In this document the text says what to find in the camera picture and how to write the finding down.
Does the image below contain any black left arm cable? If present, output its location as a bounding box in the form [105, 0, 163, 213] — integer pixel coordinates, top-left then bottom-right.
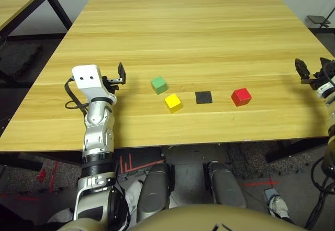
[64, 76, 91, 116]

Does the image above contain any tan robot torso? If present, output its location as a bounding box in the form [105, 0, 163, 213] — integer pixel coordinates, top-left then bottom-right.
[56, 204, 296, 231]

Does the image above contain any black foam floor mat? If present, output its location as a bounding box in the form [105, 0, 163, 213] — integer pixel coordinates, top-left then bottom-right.
[0, 41, 42, 79]

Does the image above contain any red wooden block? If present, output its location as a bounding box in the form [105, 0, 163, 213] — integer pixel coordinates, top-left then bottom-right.
[230, 87, 252, 107]

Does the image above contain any yellow wooden block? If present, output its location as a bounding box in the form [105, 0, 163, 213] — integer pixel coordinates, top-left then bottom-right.
[164, 93, 183, 114]

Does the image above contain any small grey floor box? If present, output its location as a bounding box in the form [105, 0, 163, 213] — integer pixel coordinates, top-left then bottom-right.
[263, 188, 276, 202]

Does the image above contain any black metal stand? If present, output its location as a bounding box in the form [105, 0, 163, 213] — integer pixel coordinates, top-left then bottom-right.
[306, 5, 335, 34]

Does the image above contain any black square marker patch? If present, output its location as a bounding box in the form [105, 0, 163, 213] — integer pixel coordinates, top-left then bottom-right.
[195, 91, 213, 104]

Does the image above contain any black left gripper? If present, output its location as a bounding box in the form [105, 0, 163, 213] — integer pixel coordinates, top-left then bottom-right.
[102, 62, 127, 93]

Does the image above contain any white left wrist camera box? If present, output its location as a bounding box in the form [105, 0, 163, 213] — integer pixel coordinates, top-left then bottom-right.
[72, 64, 117, 104]

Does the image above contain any grey robot right leg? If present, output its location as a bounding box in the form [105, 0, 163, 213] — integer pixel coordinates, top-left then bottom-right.
[208, 161, 248, 210]

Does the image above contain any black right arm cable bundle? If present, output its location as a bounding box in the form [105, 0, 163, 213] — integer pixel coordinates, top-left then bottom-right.
[305, 157, 335, 230]

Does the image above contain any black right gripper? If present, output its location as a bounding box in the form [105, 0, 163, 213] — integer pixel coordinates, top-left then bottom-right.
[295, 57, 335, 91]

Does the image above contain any green wooden block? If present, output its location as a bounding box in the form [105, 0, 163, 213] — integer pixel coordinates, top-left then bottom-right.
[150, 76, 168, 95]

